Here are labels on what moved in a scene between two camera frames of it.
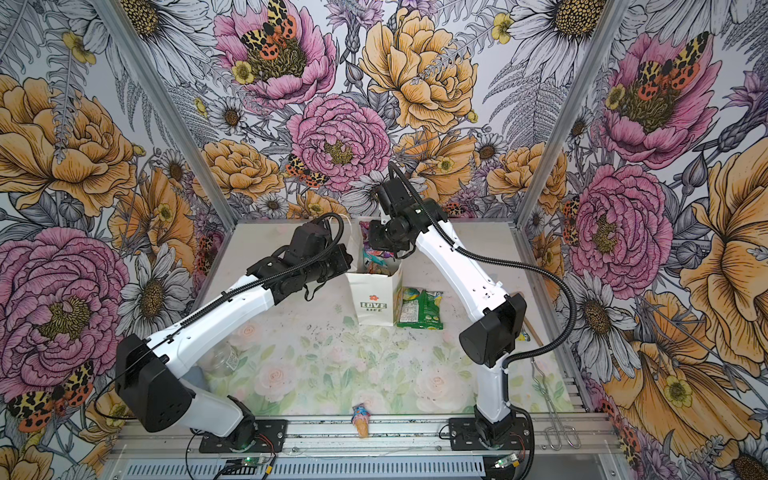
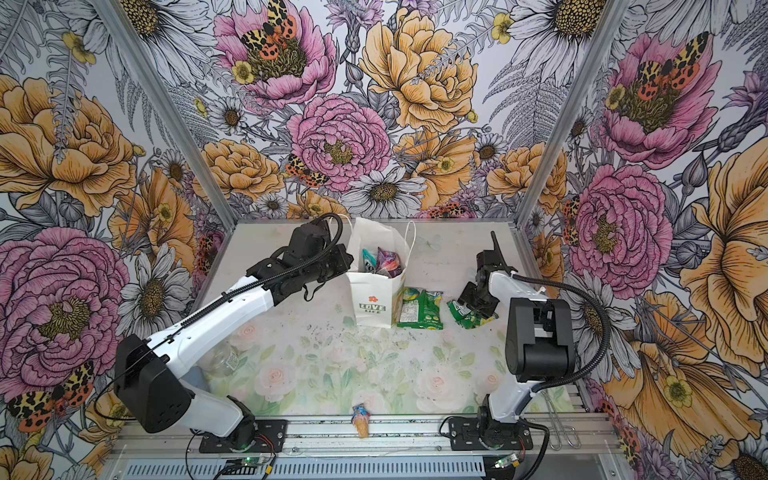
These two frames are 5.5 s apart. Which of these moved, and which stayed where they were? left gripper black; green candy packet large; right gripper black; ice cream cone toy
Moved: right gripper black
Stayed: left gripper black; ice cream cone toy; green candy packet large
